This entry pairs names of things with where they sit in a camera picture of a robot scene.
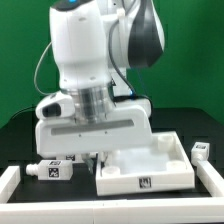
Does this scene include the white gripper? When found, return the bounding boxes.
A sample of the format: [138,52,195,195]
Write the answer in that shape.
[36,107,152,173]

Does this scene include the white square table top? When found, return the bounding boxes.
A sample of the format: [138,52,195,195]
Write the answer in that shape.
[96,132,195,196]

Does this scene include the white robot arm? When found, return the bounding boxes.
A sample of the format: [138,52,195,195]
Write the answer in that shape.
[35,0,164,161]

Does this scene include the white U-shaped fence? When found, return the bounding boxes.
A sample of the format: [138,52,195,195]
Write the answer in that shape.
[0,161,224,224]

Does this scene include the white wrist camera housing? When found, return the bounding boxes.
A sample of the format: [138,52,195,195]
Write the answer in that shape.
[35,91,75,120]

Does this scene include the black cables on table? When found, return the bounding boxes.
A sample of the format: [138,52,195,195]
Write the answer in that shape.
[9,106,38,122]

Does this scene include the grey camera cable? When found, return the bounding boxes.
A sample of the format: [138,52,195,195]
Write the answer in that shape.
[33,41,54,97]

